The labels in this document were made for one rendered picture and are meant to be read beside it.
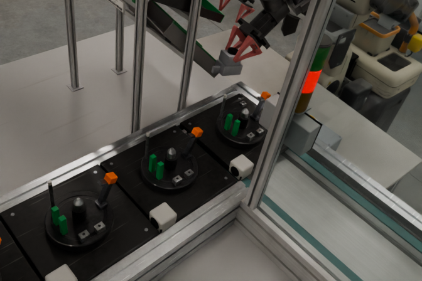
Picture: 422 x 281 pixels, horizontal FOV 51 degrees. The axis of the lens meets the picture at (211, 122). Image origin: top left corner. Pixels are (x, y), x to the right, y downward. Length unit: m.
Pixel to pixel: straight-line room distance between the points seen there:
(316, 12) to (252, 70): 0.95
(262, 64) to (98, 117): 0.68
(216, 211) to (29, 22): 2.69
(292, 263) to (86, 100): 0.80
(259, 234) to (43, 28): 2.65
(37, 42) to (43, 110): 1.90
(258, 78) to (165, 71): 0.34
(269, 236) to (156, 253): 0.28
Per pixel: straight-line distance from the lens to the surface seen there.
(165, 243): 0.99
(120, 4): 1.07
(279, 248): 1.08
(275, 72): 1.69
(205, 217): 1.03
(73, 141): 1.32
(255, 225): 1.09
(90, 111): 1.41
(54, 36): 3.35
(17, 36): 3.37
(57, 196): 1.05
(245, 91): 1.39
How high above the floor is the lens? 1.80
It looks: 42 degrees down
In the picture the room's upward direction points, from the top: 12 degrees clockwise
